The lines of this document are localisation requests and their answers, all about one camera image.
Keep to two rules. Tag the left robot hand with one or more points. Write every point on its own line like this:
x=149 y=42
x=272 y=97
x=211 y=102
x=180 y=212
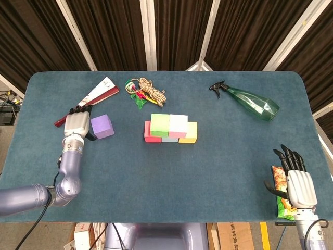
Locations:
x=76 y=123

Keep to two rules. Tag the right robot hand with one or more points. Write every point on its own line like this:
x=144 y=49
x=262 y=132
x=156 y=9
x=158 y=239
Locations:
x=300 y=187

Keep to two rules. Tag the purple foam cube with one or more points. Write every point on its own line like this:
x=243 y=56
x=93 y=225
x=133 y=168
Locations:
x=102 y=126

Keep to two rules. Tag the red foam cube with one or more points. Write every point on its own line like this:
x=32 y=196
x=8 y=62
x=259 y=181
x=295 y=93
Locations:
x=148 y=136

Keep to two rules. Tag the green foam cube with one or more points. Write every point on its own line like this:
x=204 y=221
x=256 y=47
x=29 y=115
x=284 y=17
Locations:
x=159 y=125

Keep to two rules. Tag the pink foam cube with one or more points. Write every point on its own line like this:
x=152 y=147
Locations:
x=178 y=125

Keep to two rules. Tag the yellow foam cube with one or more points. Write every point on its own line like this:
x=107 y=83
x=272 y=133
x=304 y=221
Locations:
x=191 y=135

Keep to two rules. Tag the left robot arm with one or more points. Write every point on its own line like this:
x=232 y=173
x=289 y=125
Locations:
x=52 y=187

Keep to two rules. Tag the snack packet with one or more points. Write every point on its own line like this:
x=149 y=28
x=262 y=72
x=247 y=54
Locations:
x=281 y=177

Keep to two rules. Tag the folded red paper fan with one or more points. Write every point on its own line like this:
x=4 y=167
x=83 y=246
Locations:
x=104 y=91

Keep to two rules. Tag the colourful feather toy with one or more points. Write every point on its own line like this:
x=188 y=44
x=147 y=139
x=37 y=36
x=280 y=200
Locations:
x=140 y=100

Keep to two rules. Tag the black electronics box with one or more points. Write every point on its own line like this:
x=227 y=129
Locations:
x=5 y=118

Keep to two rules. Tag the brown cardboard box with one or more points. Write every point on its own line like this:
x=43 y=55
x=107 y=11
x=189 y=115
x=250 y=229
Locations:
x=234 y=237

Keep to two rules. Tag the light blue foam cube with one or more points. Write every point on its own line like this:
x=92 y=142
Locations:
x=169 y=139

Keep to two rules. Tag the green plastic spray bottle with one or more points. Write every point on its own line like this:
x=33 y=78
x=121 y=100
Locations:
x=252 y=102

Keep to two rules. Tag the dark brown curtain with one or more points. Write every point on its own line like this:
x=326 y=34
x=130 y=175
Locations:
x=117 y=31

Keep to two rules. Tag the blue felt table cloth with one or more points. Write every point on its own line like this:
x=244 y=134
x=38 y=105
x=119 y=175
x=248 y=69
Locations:
x=166 y=182

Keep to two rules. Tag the white cardboard box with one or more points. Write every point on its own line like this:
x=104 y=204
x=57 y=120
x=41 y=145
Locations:
x=82 y=238

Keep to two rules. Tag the grey-blue robot torso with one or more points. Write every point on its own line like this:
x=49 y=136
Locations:
x=161 y=237

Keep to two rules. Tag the white partition frame post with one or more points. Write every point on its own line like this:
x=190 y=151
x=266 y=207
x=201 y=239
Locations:
x=209 y=26
x=323 y=109
x=301 y=23
x=148 y=34
x=10 y=86
x=75 y=31

